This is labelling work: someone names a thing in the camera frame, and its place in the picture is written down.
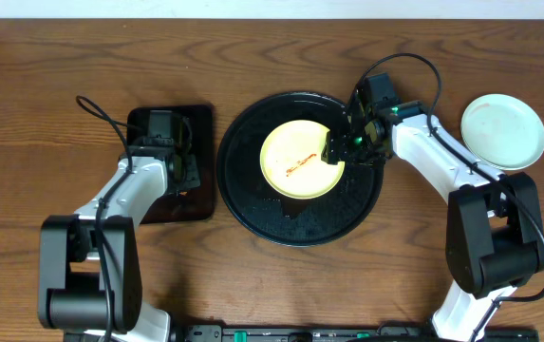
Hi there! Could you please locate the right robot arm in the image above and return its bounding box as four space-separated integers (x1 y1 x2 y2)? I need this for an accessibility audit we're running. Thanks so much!
322 73 544 341

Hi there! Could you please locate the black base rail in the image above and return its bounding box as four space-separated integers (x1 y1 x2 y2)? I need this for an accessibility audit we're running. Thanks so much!
63 324 540 342

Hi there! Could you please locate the yellow plate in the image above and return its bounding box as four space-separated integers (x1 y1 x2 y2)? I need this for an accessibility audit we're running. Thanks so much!
259 120 345 200

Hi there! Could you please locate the dark rectangular tray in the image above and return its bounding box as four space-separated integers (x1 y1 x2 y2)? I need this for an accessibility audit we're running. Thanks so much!
127 104 215 224

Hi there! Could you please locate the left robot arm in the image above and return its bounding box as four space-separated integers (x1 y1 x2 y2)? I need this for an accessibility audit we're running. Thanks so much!
37 106 200 341

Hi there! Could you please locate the black round tray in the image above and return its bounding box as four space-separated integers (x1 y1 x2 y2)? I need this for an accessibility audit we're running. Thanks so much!
216 91 384 247

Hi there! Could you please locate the light blue plate top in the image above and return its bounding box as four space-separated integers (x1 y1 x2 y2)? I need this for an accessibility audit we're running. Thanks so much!
460 94 544 170

